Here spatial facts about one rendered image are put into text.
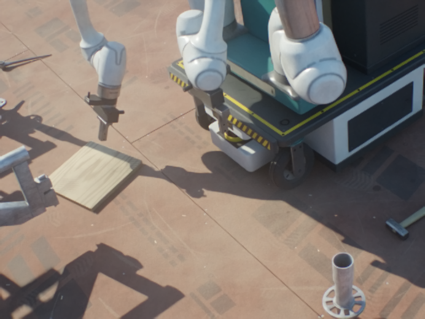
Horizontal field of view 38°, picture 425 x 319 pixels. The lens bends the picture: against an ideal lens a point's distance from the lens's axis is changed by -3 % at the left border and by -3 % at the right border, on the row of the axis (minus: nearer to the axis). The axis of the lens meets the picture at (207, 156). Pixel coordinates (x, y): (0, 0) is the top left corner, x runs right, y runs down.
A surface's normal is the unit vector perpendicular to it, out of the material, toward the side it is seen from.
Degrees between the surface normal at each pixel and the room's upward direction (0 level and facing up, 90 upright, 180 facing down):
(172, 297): 0
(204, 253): 0
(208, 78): 99
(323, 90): 96
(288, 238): 0
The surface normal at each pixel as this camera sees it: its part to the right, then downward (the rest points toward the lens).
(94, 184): -0.17, -0.76
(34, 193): 0.56, 0.45
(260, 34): -0.81, 0.47
